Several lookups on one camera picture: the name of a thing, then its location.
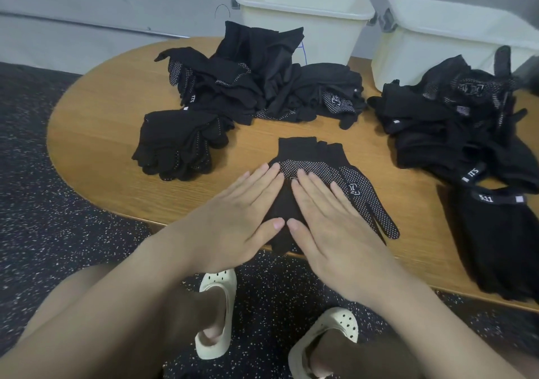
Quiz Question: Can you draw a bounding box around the person's left white shoe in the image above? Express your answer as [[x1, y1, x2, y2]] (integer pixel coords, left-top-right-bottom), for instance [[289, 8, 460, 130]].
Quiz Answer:
[[194, 268, 237, 360]]

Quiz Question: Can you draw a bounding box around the person's white shoe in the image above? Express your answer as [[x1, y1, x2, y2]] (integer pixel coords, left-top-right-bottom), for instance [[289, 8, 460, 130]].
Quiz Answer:
[[288, 306, 360, 379], [194, 268, 237, 360]]

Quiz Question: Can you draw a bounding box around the person's left hand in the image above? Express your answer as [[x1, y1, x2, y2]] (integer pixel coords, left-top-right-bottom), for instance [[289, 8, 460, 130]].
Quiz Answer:
[[168, 162, 287, 275]]

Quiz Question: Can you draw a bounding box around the stack of black gloves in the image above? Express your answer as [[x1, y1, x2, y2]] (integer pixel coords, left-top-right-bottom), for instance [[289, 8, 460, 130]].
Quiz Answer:
[[132, 107, 235, 182]]

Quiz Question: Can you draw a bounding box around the person's right hand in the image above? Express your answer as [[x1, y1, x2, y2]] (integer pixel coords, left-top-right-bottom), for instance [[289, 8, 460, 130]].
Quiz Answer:
[[286, 169, 409, 304]]

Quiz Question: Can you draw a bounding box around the person's right white shoe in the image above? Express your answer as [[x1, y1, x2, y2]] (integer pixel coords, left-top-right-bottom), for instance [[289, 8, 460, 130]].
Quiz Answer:
[[288, 306, 360, 379]]

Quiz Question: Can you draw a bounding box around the black dotted glove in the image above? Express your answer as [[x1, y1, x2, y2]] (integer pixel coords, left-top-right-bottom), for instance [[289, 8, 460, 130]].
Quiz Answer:
[[278, 139, 401, 243], [265, 136, 355, 258], [132, 107, 235, 182]]

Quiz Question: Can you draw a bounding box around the black fingerless glove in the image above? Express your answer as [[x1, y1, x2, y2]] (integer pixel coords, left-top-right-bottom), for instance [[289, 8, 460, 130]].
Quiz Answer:
[[455, 185, 539, 302]]

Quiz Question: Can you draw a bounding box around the white plastic bin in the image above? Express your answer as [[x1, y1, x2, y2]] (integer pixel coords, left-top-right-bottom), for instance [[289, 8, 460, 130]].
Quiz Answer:
[[233, 0, 377, 66], [371, 0, 539, 89]]

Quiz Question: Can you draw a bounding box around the person's left leg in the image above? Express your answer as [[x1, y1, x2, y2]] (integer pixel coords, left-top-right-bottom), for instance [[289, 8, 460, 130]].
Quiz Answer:
[[19, 261, 227, 379]]

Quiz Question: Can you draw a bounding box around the person's left forearm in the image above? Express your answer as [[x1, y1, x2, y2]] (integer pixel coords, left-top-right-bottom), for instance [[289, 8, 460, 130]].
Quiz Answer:
[[0, 227, 207, 379]]

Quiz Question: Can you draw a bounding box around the grey wall pipe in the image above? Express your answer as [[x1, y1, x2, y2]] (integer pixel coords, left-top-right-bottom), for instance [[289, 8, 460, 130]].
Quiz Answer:
[[0, 11, 237, 40]]

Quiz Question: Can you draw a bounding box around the pile of black gloves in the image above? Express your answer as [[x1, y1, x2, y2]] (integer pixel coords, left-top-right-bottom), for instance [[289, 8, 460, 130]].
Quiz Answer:
[[154, 21, 539, 192], [132, 107, 235, 182]]

